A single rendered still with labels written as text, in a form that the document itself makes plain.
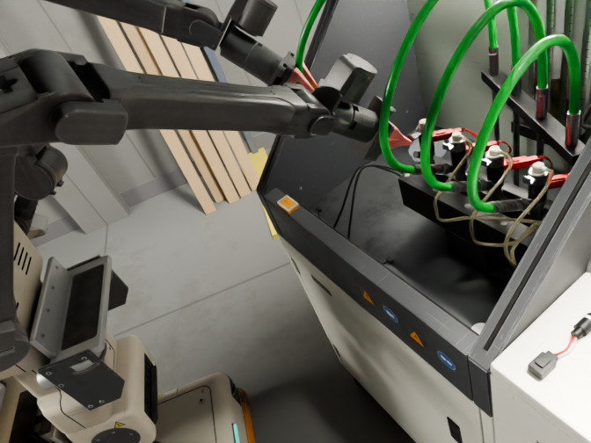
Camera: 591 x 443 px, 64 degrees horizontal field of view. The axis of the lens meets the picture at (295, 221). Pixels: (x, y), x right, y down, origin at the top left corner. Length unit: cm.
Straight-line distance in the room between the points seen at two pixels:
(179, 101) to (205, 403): 129
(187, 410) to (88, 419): 63
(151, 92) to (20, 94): 13
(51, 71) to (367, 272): 62
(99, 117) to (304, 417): 154
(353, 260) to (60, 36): 225
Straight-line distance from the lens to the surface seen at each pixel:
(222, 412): 168
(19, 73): 53
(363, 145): 87
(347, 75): 77
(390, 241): 112
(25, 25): 289
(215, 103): 61
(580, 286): 84
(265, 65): 90
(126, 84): 55
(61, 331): 103
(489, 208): 75
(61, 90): 50
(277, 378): 199
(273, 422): 192
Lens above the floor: 164
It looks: 41 degrees down
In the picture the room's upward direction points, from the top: 24 degrees counter-clockwise
